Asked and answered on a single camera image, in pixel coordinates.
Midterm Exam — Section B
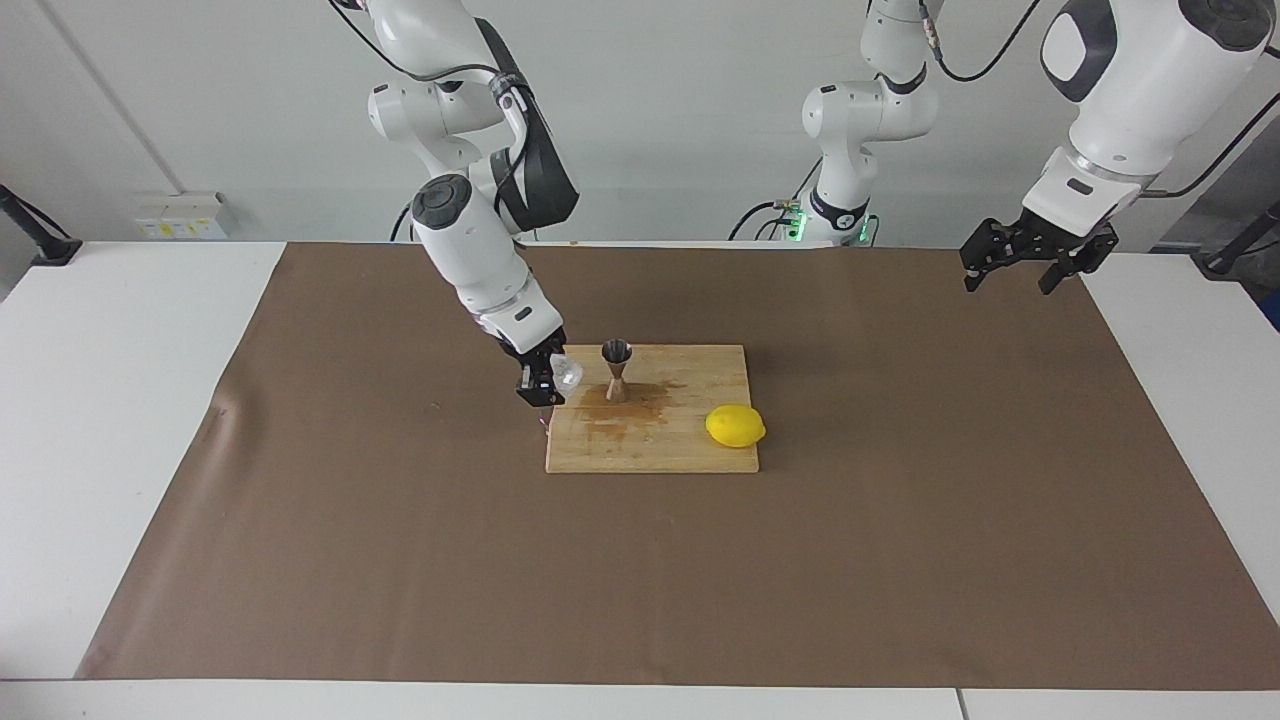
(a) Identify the steel double jigger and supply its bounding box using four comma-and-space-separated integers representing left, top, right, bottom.
600, 339, 635, 404

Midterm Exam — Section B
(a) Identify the black stand clamp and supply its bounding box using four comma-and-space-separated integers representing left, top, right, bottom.
1200, 200, 1280, 277
0, 184, 83, 267

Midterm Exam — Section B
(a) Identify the wooden cutting board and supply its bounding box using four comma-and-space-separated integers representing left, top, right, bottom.
538, 344, 760, 475

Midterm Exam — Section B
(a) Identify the dark grey partition panel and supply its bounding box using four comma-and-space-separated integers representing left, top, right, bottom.
1158, 118, 1280, 251

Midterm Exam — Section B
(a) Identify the yellow lemon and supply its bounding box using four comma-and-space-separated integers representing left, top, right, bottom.
705, 403, 768, 449

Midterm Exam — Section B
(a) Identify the brown paper table mat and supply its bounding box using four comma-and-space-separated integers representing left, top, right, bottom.
75, 243, 1280, 691

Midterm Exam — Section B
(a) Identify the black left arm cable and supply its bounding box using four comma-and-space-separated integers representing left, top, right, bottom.
925, 0, 1280, 198

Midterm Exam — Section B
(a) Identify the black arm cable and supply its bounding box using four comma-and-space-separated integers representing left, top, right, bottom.
330, 0, 531, 141
925, 0, 1280, 198

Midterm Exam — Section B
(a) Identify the black left base cable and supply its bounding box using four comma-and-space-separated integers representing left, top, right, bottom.
728, 155, 826, 243

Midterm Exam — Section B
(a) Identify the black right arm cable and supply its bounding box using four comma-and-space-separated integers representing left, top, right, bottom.
330, 0, 531, 141

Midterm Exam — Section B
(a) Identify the white wall socket box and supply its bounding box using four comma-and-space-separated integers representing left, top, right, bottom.
133, 192, 229, 241

